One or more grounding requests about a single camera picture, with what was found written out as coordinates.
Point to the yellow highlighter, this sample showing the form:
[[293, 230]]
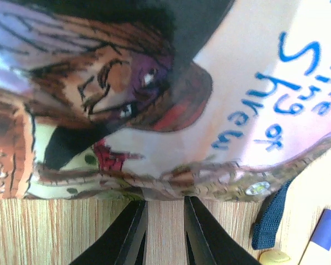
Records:
[[274, 257]]

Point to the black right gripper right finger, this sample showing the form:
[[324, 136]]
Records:
[[206, 240]]

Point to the navy blue student backpack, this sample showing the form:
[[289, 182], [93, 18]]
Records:
[[268, 220]]

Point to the purple capped white marker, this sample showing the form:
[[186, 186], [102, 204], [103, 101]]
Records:
[[318, 249]]

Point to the pink Taming of Shrew book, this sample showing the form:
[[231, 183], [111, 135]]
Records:
[[223, 100]]

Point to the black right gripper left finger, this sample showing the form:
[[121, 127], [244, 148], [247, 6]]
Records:
[[124, 242]]

